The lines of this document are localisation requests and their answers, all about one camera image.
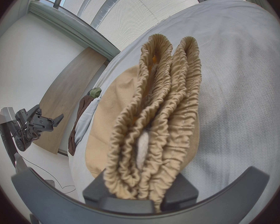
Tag black cable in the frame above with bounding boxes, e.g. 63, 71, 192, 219
21, 155, 76, 194

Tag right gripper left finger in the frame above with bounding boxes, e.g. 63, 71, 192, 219
83, 172, 115, 203

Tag bed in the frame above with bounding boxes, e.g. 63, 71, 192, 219
33, 0, 280, 209

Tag green garment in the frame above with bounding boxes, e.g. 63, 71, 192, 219
88, 87, 103, 99

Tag brown garment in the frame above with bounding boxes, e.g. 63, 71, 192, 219
68, 94, 92, 156

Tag tan shorts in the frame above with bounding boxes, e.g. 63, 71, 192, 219
85, 33, 203, 214

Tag white garment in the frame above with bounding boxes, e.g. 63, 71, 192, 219
74, 98, 101, 147

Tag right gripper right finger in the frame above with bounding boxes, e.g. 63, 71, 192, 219
163, 173, 199, 205

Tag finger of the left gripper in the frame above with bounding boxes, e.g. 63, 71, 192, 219
28, 104, 41, 117
52, 113, 65, 127

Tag grey-green curtain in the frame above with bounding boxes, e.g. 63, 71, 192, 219
29, 1, 121, 61

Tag window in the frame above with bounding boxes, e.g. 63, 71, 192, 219
38, 0, 255, 53

